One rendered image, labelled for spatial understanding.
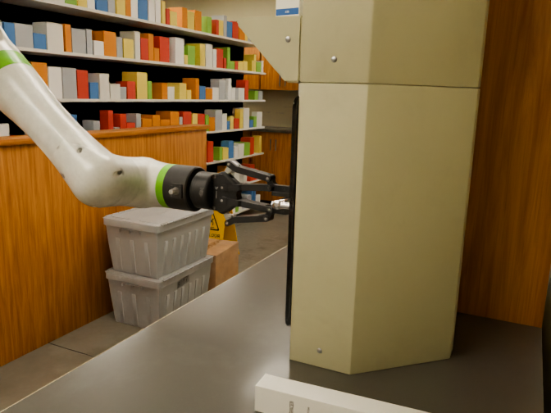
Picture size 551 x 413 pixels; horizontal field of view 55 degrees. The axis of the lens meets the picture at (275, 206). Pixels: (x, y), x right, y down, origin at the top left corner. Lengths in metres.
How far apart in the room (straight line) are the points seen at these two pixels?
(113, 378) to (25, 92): 0.59
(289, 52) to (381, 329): 0.47
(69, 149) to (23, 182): 1.92
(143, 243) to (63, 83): 1.27
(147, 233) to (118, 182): 2.07
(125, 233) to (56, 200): 0.42
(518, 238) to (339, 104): 0.52
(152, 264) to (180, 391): 2.30
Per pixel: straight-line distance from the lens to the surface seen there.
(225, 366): 0.94
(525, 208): 1.17
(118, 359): 0.99
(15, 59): 1.25
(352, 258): 0.86
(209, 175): 1.05
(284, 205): 0.93
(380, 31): 0.83
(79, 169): 1.04
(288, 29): 0.87
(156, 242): 3.07
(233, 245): 4.00
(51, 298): 3.23
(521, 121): 1.16
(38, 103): 1.16
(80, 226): 3.28
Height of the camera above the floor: 1.39
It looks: 12 degrees down
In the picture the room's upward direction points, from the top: 2 degrees clockwise
